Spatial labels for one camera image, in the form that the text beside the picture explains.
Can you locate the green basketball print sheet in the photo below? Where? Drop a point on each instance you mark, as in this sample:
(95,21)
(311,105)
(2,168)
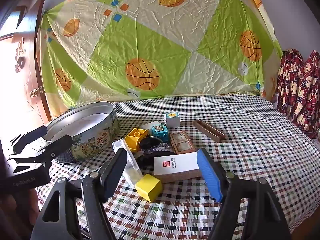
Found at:
(160,45)

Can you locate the white flat card box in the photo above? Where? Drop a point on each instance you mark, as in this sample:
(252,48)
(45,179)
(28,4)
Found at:
(150,125)

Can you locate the yellow cube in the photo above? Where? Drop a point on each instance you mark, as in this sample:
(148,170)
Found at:
(148,187)

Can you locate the yellow toy building block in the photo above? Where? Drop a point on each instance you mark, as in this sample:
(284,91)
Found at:
(133,140)

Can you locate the black glossy oval disc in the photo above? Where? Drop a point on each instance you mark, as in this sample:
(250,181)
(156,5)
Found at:
(147,142)

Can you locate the white and cork box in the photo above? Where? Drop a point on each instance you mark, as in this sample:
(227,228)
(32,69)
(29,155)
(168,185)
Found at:
(175,166)

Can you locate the red plaid bear cloth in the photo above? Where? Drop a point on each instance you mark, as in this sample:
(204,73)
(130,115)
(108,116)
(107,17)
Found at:
(300,87)

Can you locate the round printed cookie tin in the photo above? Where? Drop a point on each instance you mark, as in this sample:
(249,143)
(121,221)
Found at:
(95,142)

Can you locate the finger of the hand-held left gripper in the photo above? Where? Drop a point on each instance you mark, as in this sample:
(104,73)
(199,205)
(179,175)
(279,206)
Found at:
(57,146)
(32,135)

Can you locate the brown wooden door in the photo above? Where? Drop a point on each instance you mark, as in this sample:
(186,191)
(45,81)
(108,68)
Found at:
(22,75)

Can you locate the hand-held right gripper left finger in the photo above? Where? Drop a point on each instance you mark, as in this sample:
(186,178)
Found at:
(116,172)

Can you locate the black sequined hair clip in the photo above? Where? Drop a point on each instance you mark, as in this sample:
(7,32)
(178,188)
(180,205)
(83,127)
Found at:
(152,152)

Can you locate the blue toy building block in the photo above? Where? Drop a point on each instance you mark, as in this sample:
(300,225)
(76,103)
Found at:
(160,132)

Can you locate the checked bed cloth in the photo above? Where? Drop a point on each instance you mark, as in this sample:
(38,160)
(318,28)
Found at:
(250,160)

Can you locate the white cube with sunflower print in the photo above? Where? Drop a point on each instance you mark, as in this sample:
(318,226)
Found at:
(173,121)

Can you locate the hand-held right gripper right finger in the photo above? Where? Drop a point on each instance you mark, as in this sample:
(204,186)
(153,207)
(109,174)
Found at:
(210,175)

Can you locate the brown folding comb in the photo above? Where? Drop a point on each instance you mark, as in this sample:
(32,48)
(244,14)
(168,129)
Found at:
(208,130)

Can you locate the clear plastic box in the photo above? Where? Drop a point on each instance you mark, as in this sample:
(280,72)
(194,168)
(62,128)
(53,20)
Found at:
(131,165)

